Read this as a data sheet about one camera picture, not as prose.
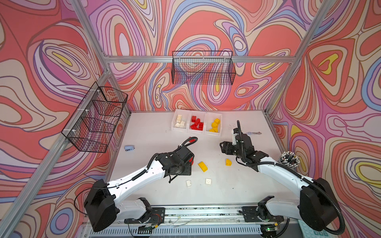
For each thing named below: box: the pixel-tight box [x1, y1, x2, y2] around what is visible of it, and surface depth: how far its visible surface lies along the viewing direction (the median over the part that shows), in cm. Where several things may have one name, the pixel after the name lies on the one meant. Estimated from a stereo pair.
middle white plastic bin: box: [187, 110, 207, 135], surface depth 110 cm
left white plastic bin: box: [171, 109, 191, 133], surface depth 112 cm
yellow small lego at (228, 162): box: [225, 158, 233, 167], surface depth 93 cm
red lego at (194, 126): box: [190, 122, 199, 131], surface depth 110 cm
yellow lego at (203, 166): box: [197, 161, 209, 173], surface depth 92 cm
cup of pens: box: [279, 150, 301, 169], surface depth 76 cm
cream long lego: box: [176, 114, 183, 123], surface depth 116 cm
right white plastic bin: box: [204, 112, 223, 137], surface depth 109 cm
